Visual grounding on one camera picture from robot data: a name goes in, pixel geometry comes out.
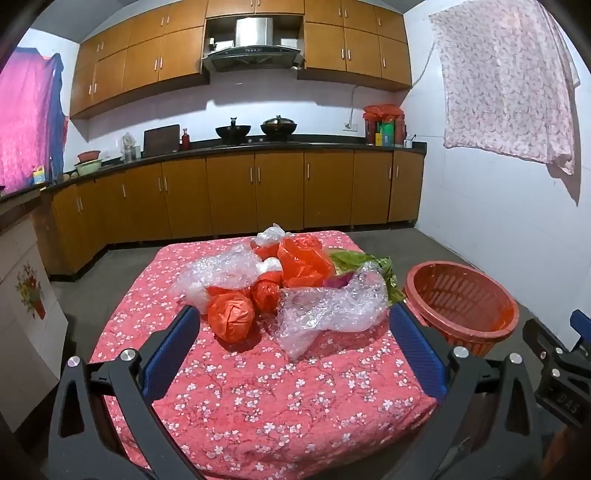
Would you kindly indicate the large orange plastic bag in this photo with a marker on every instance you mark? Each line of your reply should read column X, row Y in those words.
column 300, row 270

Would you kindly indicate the steel range hood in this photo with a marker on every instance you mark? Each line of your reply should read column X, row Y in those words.
column 251, row 46

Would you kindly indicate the small orange plastic bag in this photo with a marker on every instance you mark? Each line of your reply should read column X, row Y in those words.
column 265, row 293

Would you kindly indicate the red basin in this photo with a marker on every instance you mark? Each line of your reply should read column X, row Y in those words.
column 89, row 156

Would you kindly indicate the green basin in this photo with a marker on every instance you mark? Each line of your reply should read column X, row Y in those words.
column 88, row 167

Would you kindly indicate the red plastic slotted basket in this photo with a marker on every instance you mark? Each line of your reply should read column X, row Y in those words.
column 461, row 304

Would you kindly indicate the clear crumpled plastic bag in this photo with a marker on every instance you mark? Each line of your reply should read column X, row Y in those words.
column 272, row 234

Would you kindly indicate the clear jar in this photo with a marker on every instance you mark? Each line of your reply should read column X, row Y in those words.
column 129, row 148

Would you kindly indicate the red plastic bag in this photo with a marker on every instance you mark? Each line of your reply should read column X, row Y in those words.
column 382, row 112

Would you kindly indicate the pink hanging cloth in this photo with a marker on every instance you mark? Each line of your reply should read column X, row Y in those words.
column 25, row 124

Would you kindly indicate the white wall socket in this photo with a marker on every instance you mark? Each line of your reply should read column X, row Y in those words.
column 351, row 126

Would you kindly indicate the wooden base cabinets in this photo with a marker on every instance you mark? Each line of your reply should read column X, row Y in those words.
column 277, row 189

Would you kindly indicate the green box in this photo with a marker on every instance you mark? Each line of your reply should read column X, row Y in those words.
column 387, row 134

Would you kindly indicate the white panel with flower print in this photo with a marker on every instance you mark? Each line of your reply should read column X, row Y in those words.
column 27, row 295

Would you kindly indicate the green plastic bag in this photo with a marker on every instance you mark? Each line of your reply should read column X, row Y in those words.
column 355, row 261

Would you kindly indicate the black wok with lid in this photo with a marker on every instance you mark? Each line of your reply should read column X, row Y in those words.
column 278, row 127

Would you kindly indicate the round orange plastic bag ball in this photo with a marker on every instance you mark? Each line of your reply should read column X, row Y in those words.
column 231, row 316

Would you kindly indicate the clear bubble wrap sheet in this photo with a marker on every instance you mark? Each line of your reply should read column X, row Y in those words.
column 332, row 314
column 221, row 270

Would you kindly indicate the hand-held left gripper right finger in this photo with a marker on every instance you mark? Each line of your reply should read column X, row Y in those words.
column 415, row 350

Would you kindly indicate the yellow and blue box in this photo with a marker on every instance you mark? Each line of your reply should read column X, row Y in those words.
column 39, row 177

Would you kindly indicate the blue hanging cloth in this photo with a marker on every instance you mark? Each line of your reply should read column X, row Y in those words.
column 59, row 120

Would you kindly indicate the dark cutting board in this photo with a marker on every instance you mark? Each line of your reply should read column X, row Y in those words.
column 161, row 139

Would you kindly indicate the wooden wall cabinets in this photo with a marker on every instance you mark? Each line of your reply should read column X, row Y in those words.
column 134, row 60
column 355, row 46

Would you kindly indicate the red bottle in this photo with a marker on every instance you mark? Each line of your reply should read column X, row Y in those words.
column 185, row 141

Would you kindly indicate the pale floral hanging cloth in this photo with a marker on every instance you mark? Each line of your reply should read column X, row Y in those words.
column 503, row 78

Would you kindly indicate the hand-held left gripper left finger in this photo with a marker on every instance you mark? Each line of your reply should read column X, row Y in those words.
column 171, row 348

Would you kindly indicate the white crumpled plastic bag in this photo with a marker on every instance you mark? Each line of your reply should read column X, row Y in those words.
column 271, row 265
column 198, row 296

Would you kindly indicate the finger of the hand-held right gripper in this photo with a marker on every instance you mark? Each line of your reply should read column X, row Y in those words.
column 542, row 341
column 581, row 325

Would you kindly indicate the white mug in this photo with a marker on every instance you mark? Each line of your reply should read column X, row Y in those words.
column 409, row 143

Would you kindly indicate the red floral table cloth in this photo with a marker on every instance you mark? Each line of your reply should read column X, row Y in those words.
column 258, row 406

